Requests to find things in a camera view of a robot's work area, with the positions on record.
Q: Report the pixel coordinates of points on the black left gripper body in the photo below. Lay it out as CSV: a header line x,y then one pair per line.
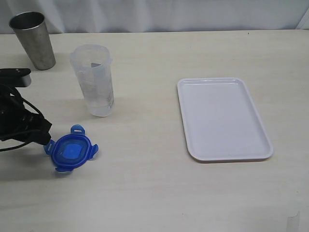
x,y
13,114

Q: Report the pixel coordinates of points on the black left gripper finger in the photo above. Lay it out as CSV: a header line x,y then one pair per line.
x,y
41,128

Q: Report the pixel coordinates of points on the blue snap-lock container lid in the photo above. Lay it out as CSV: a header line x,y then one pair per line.
x,y
71,151

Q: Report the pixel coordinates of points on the stainless steel cup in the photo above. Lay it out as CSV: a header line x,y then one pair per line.
x,y
30,29

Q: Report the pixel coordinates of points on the clear plastic tall container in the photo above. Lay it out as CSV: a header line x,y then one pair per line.
x,y
92,66

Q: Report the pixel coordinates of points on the white backdrop curtain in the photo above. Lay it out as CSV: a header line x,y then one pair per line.
x,y
89,16

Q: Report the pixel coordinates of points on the white rectangular plastic tray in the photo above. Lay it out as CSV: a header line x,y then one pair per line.
x,y
220,121

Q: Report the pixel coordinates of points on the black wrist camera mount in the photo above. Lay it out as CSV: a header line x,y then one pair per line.
x,y
16,77

